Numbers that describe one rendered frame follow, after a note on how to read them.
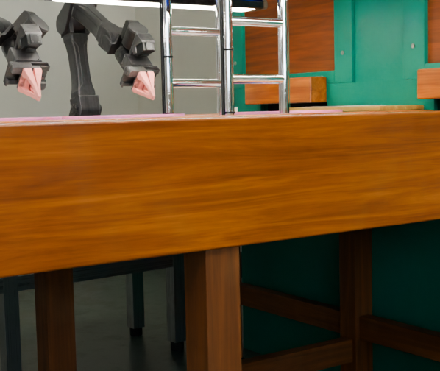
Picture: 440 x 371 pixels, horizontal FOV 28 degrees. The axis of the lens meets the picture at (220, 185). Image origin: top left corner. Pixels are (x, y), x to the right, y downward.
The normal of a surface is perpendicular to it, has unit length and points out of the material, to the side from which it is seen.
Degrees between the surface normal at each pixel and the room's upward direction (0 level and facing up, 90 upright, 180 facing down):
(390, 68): 90
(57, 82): 90
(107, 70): 90
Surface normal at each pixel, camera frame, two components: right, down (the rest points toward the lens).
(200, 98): -0.79, 0.07
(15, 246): 0.57, 0.06
